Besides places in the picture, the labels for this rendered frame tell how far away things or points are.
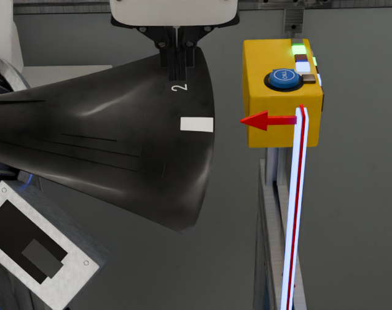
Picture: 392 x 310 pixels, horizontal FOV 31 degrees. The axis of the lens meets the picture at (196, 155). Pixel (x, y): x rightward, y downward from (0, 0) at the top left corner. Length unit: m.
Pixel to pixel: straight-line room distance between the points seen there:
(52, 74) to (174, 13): 0.91
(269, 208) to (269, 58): 0.23
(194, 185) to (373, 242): 1.23
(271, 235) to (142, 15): 0.56
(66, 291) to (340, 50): 0.88
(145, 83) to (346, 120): 0.92
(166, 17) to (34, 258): 0.37
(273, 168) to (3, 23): 0.46
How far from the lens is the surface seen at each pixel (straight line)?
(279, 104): 0.98
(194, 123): 0.72
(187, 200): 0.67
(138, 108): 0.73
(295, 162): 0.76
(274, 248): 1.05
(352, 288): 1.99
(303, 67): 1.03
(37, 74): 1.48
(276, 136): 1.01
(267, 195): 1.13
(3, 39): 1.00
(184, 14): 0.57
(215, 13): 0.58
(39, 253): 0.83
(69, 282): 0.83
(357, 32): 1.51
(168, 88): 0.75
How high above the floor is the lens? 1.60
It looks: 37 degrees down
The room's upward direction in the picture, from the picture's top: 1 degrees counter-clockwise
